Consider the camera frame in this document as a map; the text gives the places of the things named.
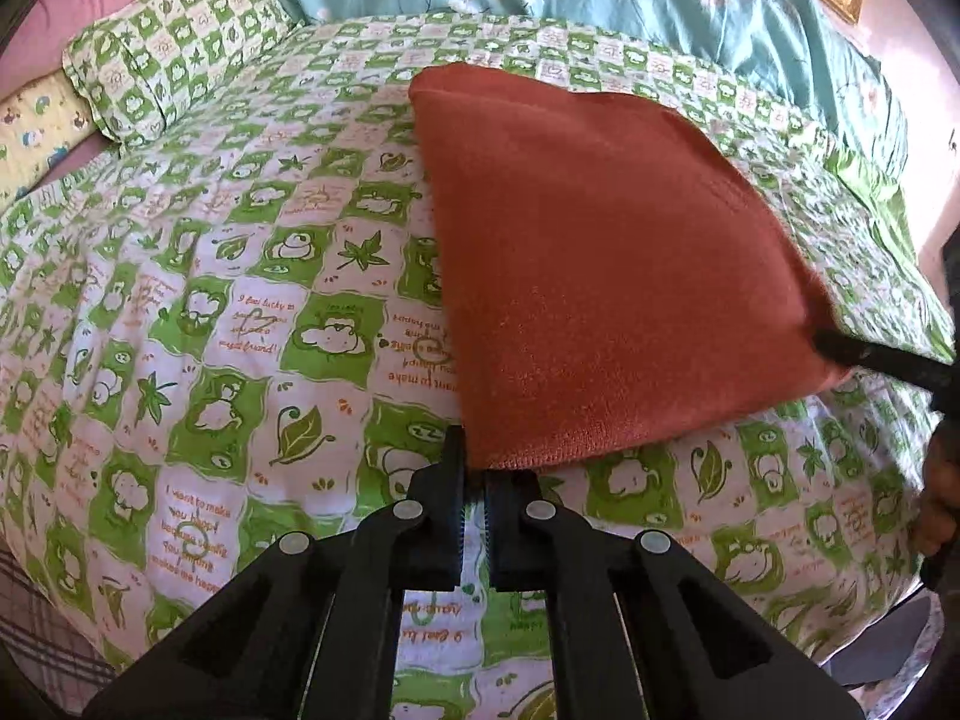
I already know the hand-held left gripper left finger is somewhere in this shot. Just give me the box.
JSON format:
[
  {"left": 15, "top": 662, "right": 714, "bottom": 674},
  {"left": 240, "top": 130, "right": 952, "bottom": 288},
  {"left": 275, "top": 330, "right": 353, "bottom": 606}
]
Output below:
[{"left": 79, "top": 426, "right": 467, "bottom": 720}]

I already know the orange-red towel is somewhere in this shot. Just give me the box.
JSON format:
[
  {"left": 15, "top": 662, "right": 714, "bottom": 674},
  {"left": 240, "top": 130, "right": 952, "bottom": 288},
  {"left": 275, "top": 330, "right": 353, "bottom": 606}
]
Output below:
[{"left": 409, "top": 66, "right": 856, "bottom": 473}]

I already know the green checked quilt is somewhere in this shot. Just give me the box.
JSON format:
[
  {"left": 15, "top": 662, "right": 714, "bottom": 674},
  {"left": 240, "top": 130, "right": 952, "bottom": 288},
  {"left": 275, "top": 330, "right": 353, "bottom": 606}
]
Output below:
[{"left": 0, "top": 11, "right": 957, "bottom": 720}]

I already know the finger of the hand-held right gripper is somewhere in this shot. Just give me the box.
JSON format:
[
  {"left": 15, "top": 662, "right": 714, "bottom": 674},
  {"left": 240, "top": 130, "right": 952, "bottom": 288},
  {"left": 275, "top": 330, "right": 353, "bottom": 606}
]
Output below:
[{"left": 814, "top": 326, "right": 957, "bottom": 395}]

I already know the green checked pillow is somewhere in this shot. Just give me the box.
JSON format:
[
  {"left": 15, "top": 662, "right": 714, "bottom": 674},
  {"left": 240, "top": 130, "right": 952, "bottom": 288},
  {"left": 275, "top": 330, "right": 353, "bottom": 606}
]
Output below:
[{"left": 61, "top": 0, "right": 297, "bottom": 147}]

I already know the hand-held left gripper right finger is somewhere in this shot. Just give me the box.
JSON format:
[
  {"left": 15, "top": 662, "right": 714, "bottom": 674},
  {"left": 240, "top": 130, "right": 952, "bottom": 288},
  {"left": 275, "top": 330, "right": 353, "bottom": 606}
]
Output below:
[{"left": 484, "top": 469, "right": 867, "bottom": 720}]

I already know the person's right hand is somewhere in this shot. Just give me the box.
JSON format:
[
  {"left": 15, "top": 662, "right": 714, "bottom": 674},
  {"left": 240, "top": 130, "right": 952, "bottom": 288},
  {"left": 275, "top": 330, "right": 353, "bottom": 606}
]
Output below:
[{"left": 910, "top": 420, "right": 960, "bottom": 563}]

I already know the yellow printed pillow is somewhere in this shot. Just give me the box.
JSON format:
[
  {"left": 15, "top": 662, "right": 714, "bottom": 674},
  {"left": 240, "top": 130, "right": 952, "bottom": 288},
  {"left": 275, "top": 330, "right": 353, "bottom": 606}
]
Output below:
[{"left": 0, "top": 71, "right": 98, "bottom": 200}]

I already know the plaid bed sheet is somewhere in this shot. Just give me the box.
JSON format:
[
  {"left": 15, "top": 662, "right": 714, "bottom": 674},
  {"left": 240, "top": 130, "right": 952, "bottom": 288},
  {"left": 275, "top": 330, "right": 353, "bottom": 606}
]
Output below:
[{"left": 0, "top": 544, "right": 113, "bottom": 698}]

